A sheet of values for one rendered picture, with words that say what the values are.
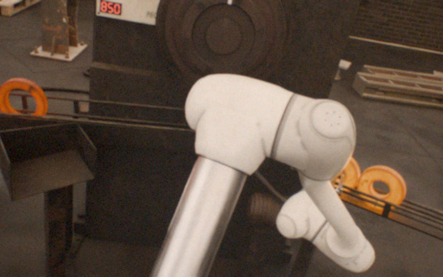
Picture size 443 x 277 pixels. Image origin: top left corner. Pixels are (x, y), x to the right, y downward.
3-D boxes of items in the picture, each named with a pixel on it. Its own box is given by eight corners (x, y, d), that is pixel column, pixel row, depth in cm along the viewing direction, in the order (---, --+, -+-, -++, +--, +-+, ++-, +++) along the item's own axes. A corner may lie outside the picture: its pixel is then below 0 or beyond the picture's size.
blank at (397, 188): (365, 159, 145) (361, 162, 142) (411, 174, 137) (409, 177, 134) (355, 196, 151) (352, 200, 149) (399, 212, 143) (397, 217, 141)
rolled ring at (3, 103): (-10, 80, 153) (-5, 77, 156) (3, 125, 162) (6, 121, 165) (39, 81, 152) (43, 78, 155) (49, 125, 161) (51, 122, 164)
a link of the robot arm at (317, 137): (355, 138, 85) (292, 117, 88) (377, 95, 68) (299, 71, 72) (335, 195, 80) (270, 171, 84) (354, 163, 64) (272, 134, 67)
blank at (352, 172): (323, 145, 153) (320, 148, 150) (365, 159, 145) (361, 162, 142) (315, 181, 159) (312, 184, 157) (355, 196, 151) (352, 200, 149)
